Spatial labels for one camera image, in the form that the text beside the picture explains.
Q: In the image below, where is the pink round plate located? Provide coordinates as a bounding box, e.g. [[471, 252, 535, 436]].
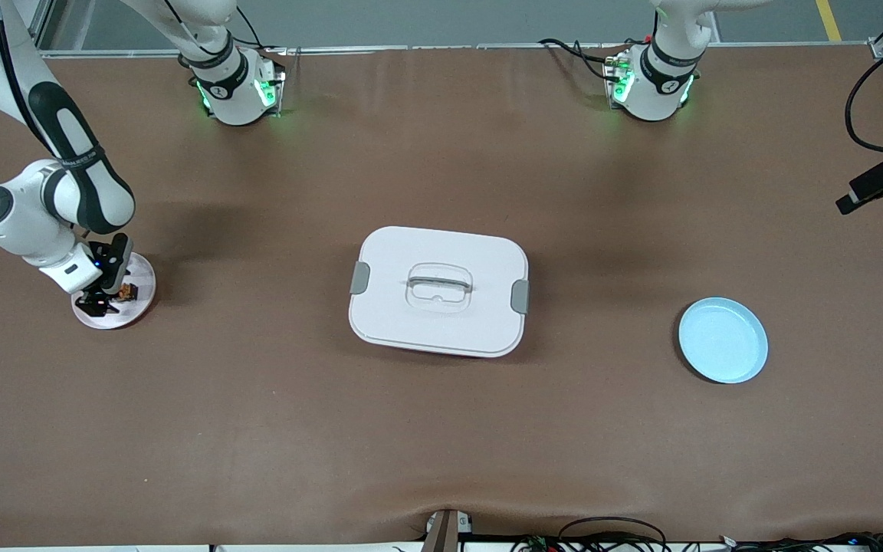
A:
[[71, 250, 157, 330]]

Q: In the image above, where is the brown table mat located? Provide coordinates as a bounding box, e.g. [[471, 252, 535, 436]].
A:
[[0, 44, 883, 547]]

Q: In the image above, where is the light blue round plate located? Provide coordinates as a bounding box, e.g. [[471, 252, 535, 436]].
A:
[[678, 297, 769, 385]]

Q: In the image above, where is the white lidded storage box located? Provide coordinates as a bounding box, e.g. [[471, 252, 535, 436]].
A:
[[348, 225, 530, 359]]

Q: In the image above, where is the black base cable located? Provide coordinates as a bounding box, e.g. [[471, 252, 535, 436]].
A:
[[539, 38, 626, 81]]

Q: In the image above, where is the black cable bundle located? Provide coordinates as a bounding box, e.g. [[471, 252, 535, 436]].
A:
[[717, 531, 883, 552]]

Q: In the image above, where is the brown camera mount post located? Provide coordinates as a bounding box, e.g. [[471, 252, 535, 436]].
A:
[[420, 508, 474, 552]]

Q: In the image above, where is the black looped cable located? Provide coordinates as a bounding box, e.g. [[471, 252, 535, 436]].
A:
[[556, 517, 670, 552]]

